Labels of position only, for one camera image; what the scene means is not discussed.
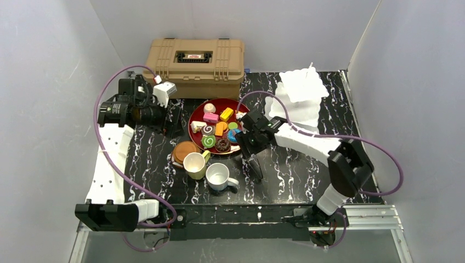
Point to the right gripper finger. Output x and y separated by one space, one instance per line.
258 165
245 147

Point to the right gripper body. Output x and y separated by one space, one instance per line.
249 146

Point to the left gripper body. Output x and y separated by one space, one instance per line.
169 118

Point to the red round tray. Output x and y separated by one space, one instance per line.
197 115

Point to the white tiered cake stand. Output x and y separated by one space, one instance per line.
301 91

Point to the tan plastic toolbox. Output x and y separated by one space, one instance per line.
200 68

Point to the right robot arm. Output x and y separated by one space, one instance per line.
348 164

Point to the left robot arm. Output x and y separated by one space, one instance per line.
136 102

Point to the blue toy donut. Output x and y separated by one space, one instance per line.
231 135

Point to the green toy macaron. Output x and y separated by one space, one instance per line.
232 125

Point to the chocolate toy donut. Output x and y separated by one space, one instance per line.
223 145

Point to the white toy cake slice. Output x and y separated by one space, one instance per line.
196 126

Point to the wooden coaster stack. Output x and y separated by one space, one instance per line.
181 151

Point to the orange toy cake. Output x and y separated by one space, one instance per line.
221 128

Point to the yellow toy cake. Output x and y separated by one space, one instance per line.
226 114

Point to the green swirl roll cake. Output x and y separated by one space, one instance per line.
208 141

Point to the brown swirl roll cake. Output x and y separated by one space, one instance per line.
208 130

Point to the pink toy cake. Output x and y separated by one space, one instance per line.
210 117

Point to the white grey mug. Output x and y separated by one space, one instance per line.
218 177

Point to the white round toy mochi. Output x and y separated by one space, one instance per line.
209 108

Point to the yellow green mug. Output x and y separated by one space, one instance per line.
195 164

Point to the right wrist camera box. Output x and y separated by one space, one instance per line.
239 115

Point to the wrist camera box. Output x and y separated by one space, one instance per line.
239 115
163 90

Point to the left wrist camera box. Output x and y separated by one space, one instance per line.
163 90

